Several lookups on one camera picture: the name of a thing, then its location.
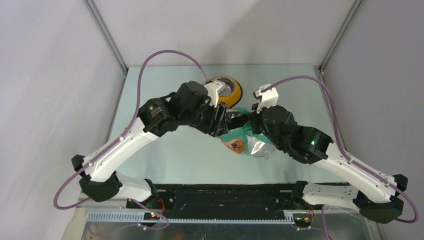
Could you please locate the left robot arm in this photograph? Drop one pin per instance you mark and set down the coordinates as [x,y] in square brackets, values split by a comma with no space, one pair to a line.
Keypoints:
[193,104]

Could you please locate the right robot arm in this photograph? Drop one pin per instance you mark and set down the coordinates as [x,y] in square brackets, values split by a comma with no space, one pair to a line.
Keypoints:
[373,194]

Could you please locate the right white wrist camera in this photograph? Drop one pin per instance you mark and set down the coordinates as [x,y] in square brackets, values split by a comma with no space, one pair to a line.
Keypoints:
[266,96]

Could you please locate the green pet food bag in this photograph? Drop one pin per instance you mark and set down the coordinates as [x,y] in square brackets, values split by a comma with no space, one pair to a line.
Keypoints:
[241,140]

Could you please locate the yellow double bowl feeder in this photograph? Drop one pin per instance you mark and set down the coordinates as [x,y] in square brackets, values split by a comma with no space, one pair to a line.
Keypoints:
[233,99]

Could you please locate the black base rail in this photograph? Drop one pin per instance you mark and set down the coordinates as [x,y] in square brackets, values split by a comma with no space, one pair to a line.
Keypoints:
[221,202]

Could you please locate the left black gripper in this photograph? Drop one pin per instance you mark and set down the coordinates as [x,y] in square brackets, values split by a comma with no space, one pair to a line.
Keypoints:
[217,127]

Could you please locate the right steel bowl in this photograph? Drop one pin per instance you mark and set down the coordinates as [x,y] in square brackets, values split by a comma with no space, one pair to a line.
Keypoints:
[228,89]

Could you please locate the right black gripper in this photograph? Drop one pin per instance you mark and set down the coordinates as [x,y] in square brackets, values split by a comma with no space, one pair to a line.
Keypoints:
[254,117]

